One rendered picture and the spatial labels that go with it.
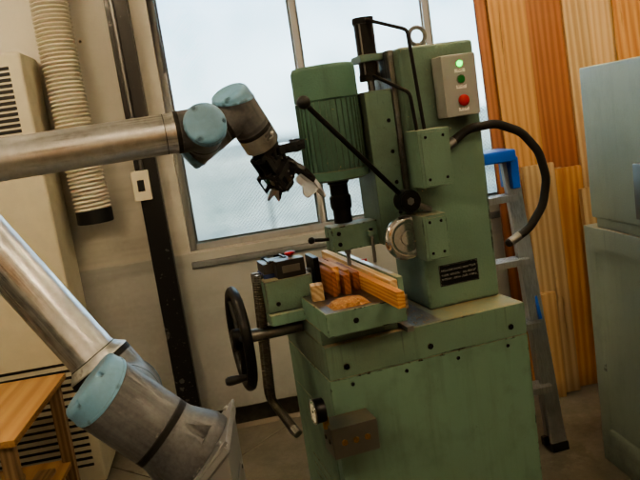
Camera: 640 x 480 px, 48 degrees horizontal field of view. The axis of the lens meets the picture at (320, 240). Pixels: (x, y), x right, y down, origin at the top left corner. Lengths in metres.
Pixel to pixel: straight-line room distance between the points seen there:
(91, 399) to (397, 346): 0.82
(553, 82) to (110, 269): 2.19
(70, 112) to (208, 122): 1.69
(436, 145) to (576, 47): 1.78
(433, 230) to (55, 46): 1.87
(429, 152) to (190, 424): 0.92
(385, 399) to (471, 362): 0.26
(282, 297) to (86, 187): 1.42
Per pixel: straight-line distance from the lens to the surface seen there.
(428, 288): 2.03
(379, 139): 1.98
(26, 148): 1.54
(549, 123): 3.52
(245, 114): 1.69
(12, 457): 2.57
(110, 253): 3.37
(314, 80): 1.92
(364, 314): 1.78
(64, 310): 1.64
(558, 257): 3.38
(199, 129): 1.52
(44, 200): 3.09
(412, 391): 1.95
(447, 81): 1.95
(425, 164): 1.89
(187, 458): 1.44
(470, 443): 2.08
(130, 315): 3.41
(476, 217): 2.06
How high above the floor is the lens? 1.35
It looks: 9 degrees down
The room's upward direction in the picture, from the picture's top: 8 degrees counter-clockwise
